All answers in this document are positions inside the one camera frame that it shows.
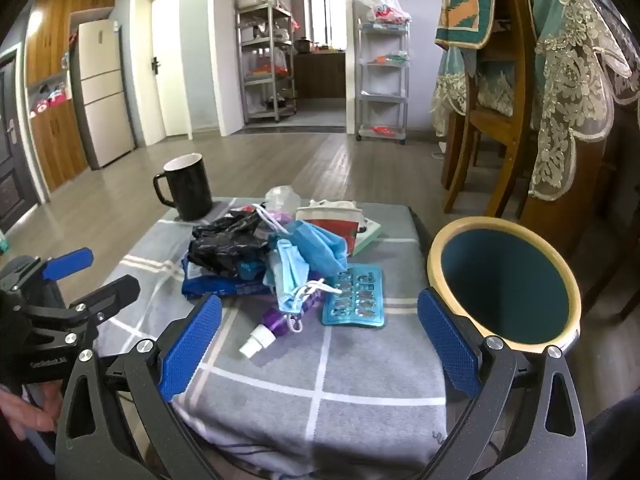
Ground teal blister pack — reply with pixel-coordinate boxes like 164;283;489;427
321;266;388;330

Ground grey checked blanket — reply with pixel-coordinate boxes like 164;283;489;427
95;196;448;476

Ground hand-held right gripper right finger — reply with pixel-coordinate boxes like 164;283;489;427
416;287;588;480

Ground white storage trolley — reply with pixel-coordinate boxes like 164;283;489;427
356;17;412;142

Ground light blue face mask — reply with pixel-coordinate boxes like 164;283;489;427
263;239;341;333

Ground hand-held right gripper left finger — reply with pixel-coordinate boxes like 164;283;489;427
55;294;223;480

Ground black plastic bag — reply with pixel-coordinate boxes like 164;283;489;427
189;212;271;278

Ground purple spray bottle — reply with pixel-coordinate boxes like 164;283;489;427
239;292;326;359

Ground black mug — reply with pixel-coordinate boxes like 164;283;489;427
153;154;215;222

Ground white plastic bag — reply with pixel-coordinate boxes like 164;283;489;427
356;0;413;23

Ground white door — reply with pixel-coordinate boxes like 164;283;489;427
149;0;193;147

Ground blue packet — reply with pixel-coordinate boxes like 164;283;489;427
181;255;276;301

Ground person's left hand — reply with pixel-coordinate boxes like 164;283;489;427
0;382;61;441

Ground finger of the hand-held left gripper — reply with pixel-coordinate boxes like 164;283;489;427
67;275;142;323
41;247;95;282

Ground brown kitchen cabinet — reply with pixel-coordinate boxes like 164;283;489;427
294;50;347;100

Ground red white packet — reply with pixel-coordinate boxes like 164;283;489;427
295;200;368;256

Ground dark entrance door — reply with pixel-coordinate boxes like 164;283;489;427
0;42;41;231

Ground green patterned cushion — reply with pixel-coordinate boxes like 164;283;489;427
434;0;498;51

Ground white green medicine box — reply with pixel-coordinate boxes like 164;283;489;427
350;217;383;258

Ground beige refrigerator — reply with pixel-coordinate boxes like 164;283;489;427
70;20;137;171

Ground metal shelf rack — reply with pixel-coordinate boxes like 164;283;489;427
235;0;297;123

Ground clear plastic bottle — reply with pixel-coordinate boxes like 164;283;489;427
264;186;301;216

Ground person's dark clothing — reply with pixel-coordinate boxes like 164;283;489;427
585;395;640;480

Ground beige teal trash bin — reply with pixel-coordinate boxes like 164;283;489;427
426;216;583;356

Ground lace tablecloth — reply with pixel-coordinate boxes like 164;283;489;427
431;0;635;202

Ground window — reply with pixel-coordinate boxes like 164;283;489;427
306;0;343;48

